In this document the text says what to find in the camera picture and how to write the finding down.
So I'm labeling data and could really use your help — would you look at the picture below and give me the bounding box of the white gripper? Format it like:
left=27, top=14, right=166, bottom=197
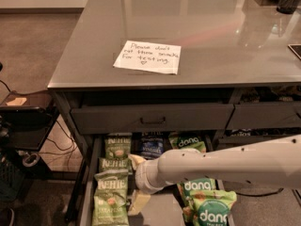
left=128, top=154, right=171, bottom=216

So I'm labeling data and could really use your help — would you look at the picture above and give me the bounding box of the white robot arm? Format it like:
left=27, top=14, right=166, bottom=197
left=135, top=135, right=301, bottom=194

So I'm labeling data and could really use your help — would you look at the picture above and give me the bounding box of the green Kettle jalapeno bag front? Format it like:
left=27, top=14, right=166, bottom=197
left=92, top=169, right=129, bottom=226

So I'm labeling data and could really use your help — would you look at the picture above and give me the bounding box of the open middle drawer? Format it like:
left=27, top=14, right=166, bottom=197
left=75, top=132, right=236, bottom=226

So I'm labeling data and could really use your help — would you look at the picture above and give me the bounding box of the green Kettle bag middle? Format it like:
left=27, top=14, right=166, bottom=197
left=99, top=157, right=133, bottom=174

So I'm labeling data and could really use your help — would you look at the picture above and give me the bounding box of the blue Kettle vinegar chip bag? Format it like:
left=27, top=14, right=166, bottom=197
left=138, top=132, right=164, bottom=160

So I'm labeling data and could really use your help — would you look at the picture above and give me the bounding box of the green Kettle bag back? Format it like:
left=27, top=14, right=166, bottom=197
left=104, top=135, right=132, bottom=159

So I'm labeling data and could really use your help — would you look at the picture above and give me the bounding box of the green dang bag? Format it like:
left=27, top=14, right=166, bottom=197
left=189, top=141, right=206, bottom=153
left=177, top=178, right=216, bottom=203
left=168, top=132, right=202, bottom=149
left=182, top=190, right=237, bottom=226

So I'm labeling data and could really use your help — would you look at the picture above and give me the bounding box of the green Dang bag back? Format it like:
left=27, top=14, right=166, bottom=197
left=168, top=132, right=202, bottom=149

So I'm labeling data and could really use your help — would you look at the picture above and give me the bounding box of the green Dang bag front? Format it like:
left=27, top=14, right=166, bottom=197
left=182, top=190, right=237, bottom=226

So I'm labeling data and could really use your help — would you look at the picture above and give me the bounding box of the top left drawer front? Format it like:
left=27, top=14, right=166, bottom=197
left=71, top=104, right=233, bottom=135

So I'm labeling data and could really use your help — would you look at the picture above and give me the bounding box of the middle right drawer front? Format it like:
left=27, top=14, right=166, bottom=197
left=217, top=135, right=286, bottom=145

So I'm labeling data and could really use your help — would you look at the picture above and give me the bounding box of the grey metal drawer cabinet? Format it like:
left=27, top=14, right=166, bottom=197
left=47, top=0, right=301, bottom=226

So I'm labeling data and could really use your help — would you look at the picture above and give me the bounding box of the top right drawer front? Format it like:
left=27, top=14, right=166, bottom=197
left=228, top=102, right=301, bottom=130

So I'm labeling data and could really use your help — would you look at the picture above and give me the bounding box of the roll of tape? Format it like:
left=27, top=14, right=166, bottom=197
left=23, top=153, right=40, bottom=168

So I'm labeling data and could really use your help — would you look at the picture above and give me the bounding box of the white handwritten paper note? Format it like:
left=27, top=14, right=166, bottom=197
left=113, top=40, right=182, bottom=74

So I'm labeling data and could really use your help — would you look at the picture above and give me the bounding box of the dark teal plastic crate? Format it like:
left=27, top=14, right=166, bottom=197
left=0, top=152, right=25, bottom=202

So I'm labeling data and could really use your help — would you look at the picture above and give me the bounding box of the black side cart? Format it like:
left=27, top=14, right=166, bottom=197
left=0, top=90, right=59, bottom=179

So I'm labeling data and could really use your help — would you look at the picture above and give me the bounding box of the tan sticky note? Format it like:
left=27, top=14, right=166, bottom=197
left=7, top=97, right=27, bottom=106

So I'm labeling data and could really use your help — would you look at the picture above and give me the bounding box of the black cables left floor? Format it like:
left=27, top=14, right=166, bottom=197
left=39, top=120, right=79, bottom=171

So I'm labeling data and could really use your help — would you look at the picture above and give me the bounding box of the black floor cable right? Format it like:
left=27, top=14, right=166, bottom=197
left=235, top=186, right=301, bottom=207

